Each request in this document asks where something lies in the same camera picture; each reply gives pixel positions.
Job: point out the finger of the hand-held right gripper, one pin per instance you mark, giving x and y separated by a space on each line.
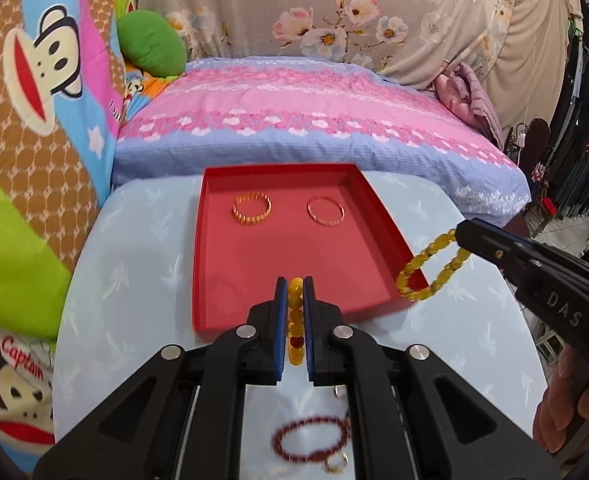
519 241
484 245

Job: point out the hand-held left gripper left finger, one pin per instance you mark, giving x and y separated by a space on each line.
280 340

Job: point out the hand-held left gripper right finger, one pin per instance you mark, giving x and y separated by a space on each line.
308 340

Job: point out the gold hoop earring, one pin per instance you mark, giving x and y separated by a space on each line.
327 465
341 392

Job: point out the red tray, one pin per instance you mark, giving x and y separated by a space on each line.
294 245

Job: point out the person's right hand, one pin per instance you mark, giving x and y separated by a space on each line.
564 410

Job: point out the dark red metal chair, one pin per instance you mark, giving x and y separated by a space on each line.
538 137

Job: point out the thin rose gold bangle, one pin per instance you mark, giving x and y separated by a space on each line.
310 212

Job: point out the chunky gold bangle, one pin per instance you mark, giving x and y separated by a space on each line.
237 210

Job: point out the pink quilted cloth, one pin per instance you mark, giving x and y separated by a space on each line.
467 95

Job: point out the beige hanging cloth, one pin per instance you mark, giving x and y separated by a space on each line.
534 50

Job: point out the grey floral cloth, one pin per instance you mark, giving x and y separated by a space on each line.
324 10

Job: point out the monkey cartoon printed blanket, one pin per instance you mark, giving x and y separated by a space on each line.
49 135

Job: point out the green pillow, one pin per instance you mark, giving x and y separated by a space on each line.
152 42

